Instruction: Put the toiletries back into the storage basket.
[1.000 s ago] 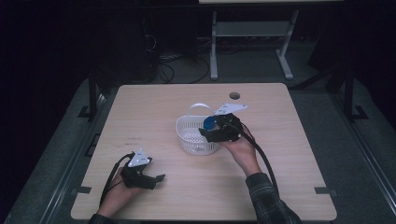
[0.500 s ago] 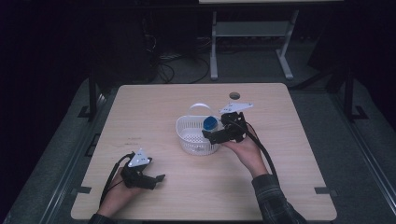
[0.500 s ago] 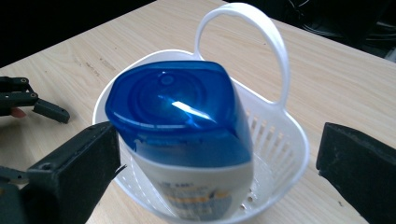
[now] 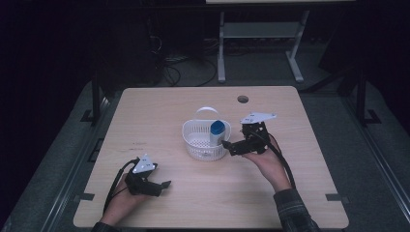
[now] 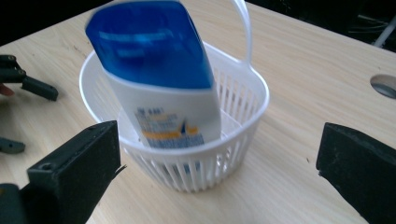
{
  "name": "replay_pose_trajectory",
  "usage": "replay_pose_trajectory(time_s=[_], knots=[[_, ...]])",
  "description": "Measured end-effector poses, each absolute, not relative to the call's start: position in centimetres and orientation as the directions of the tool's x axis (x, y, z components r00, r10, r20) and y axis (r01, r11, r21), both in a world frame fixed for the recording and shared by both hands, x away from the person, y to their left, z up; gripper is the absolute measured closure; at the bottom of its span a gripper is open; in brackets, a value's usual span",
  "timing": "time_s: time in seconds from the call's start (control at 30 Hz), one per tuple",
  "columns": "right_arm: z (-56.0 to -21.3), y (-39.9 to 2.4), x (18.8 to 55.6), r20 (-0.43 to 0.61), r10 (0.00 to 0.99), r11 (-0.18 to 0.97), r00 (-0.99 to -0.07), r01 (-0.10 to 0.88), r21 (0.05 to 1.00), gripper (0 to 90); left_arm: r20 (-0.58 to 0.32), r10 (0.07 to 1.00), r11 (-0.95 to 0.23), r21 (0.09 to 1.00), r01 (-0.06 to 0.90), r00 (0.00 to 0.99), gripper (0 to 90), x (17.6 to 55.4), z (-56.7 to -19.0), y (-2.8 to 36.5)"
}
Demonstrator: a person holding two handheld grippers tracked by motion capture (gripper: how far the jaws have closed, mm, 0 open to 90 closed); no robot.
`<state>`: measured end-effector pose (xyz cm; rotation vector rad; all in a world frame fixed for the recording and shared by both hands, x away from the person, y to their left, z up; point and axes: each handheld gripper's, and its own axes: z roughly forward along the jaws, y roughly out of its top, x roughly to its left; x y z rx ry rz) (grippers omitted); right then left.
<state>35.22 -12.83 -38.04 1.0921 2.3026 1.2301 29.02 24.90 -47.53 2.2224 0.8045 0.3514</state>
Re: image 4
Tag person's left hand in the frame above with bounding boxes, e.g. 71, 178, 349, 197
102, 173, 153, 226

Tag person's right hand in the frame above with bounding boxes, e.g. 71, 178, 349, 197
242, 136, 293, 193

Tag black tape piece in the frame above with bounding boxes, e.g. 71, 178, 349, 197
324, 192, 344, 202
76, 192, 96, 202

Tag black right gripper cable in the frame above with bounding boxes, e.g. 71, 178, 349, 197
252, 129, 297, 190

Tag grey metal stand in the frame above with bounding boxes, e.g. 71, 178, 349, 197
217, 10, 310, 84

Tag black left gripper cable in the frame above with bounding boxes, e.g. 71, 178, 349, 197
102, 158, 140, 216

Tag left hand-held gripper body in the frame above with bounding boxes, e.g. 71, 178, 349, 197
124, 153, 163, 197

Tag white plastic basket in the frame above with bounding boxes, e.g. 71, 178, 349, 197
182, 106, 233, 161

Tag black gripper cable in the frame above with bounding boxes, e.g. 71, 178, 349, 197
252, 129, 297, 190
102, 158, 140, 216

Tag black metal post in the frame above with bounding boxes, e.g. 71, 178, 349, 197
79, 71, 104, 127
354, 69, 383, 128

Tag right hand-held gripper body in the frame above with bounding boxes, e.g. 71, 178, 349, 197
239, 111, 278, 157

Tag black floor cables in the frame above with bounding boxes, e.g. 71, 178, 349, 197
148, 35, 220, 88

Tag white blue-capped shampoo bottle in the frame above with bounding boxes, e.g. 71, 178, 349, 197
209, 120, 227, 147

